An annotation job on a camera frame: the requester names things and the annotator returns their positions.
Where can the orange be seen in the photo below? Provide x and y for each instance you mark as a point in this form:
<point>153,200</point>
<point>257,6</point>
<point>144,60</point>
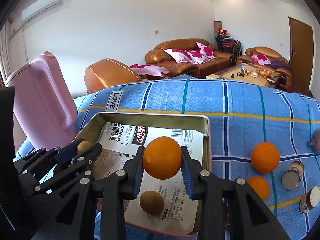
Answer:
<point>265,157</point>
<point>260,188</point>
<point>162,157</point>

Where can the metal tin box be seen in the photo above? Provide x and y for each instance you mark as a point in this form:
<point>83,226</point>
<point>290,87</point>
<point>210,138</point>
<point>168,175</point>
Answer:
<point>150,118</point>

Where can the pile of snacks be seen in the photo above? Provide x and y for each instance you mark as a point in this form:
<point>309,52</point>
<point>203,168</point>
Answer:
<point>262,73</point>

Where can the wooden coffee table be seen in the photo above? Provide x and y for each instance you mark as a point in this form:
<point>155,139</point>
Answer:
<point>230,73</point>

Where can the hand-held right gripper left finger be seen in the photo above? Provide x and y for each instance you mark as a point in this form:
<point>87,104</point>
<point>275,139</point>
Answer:
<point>138,172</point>

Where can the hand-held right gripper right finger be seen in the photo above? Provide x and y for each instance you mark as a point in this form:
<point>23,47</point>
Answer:
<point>186,172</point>

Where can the red cloth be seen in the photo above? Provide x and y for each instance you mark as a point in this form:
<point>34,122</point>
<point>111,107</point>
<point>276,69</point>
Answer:
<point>222,31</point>

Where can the brown leather sofa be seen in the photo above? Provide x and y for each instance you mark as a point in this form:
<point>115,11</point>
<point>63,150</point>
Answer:
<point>180,43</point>

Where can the brown leather ottoman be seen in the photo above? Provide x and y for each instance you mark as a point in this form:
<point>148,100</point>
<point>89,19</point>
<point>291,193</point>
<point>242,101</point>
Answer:
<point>110,72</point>

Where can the brown wooden door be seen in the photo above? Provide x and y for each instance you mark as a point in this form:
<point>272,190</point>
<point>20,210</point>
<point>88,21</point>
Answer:
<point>300,55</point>

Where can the pink plastic chair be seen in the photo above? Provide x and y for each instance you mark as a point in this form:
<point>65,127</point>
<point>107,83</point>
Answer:
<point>42,100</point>

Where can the white air conditioner pipe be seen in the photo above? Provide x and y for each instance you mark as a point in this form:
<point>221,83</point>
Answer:
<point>25,42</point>

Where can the printed paper liner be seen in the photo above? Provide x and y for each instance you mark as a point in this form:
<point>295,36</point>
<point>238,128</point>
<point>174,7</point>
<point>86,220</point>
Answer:
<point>165,197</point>

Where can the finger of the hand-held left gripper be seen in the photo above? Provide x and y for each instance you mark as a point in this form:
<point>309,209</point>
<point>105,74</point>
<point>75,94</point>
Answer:
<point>63,153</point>
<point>82,166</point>

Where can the tall patterned vase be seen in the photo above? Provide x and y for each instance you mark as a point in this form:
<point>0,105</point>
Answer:
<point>217,27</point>

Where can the pink floral pillow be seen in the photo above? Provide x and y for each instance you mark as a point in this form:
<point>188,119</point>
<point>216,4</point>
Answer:
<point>205,50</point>
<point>260,59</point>
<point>177,55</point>
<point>198,57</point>

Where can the stacked black chairs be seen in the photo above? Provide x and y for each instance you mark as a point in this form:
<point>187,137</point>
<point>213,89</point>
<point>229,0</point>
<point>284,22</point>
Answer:
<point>228,46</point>

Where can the blue plaid blanket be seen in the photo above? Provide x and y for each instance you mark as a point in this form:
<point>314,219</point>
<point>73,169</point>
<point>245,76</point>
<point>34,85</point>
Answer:
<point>237,120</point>

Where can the brown leather armchair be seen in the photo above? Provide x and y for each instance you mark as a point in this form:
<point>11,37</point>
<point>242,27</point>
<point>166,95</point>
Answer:
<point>265,51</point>

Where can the purple cloth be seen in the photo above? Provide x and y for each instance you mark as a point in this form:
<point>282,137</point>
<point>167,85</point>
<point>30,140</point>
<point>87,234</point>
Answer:
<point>280,65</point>

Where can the kiwi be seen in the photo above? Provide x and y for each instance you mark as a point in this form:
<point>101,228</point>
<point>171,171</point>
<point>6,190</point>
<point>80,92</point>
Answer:
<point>152,202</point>
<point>84,145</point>

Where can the pink floral bedding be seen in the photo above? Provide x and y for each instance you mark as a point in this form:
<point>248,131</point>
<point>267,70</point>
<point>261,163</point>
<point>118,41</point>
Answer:
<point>150,69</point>

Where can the white air conditioner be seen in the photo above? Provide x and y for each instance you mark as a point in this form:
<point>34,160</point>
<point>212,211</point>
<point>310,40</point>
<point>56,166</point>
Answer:
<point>42,5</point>

